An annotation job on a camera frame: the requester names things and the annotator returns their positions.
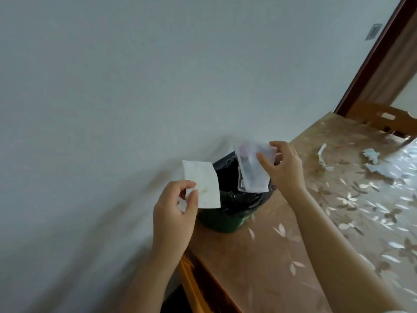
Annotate curled white paper scrap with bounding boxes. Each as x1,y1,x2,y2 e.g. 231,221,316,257
317,143,335,172

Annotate green trash bin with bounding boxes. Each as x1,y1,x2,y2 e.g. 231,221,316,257
195,151,278,234

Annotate black trash bag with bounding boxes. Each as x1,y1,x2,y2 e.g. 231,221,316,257
213,151,278,216

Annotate white paper sheet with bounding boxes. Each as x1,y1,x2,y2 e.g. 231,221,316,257
181,160,222,210

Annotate clear plastic wrapper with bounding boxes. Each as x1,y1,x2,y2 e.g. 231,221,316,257
233,141,278,193

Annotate crumpled white paper scrap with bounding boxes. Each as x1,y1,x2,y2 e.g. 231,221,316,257
361,148,381,165

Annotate wooden chair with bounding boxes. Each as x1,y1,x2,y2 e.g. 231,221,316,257
345,100,417,141

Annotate person's left forearm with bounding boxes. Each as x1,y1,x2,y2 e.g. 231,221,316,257
119,248,193,313

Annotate brown floral tablecloth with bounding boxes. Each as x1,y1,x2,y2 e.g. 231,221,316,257
187,111,417,313

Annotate brown door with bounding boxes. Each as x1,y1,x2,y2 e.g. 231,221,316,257
358,9,417,108

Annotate dark brown door frame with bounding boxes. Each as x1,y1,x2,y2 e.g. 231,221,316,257
334,0,417,116

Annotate person's right hand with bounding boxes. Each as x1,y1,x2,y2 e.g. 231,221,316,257
256,141,307,203

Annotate flat white paper scrap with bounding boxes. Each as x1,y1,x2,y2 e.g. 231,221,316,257
364,161,405,180

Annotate person's right forearm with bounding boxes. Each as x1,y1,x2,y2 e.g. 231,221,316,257
284,188,406,313

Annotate person's left hand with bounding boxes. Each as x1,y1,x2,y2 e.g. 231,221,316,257
152,180,199,258

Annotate grey wall switch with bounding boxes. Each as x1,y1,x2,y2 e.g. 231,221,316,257
364,23,384,41

